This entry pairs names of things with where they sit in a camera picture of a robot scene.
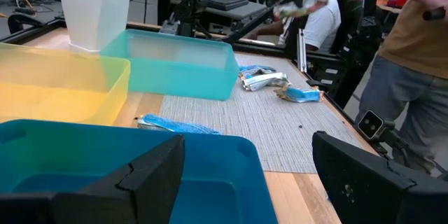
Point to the blue granola bar red ends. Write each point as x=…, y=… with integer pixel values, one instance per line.
x=301, y=94

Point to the white plant pot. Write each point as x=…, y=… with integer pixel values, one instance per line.
x=94, y=21

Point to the grey keyboard tray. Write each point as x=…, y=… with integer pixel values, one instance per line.
x=241, y=13

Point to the black keyboard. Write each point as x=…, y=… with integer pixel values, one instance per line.
x=227, y=1

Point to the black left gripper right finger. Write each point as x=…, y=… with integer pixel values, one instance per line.
x=378, y=196

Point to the grey woven placemat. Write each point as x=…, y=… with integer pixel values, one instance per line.
x=245, y=129

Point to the yellow translucent plastic bin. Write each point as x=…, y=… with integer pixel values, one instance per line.
x=52, y=87

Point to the silver and orange granola bar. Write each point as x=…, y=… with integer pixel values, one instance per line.
x=262, y=81

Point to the teal translucent plastic bin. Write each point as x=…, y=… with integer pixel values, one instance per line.
x=175, y=77

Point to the blue and orange granola bar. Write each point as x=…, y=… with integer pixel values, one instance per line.
x=175, y=125

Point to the person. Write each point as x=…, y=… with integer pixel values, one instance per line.
x=413, y=42
x=325, y=24

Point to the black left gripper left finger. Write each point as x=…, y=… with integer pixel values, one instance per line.
x=105, y=206

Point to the dark blue plastic bin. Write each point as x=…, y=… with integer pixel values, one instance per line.
x=217, y=182

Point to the small table-level camera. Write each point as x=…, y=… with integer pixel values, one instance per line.
x=370, y=125

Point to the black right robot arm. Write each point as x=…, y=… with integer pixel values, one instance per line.
x=190, y=7

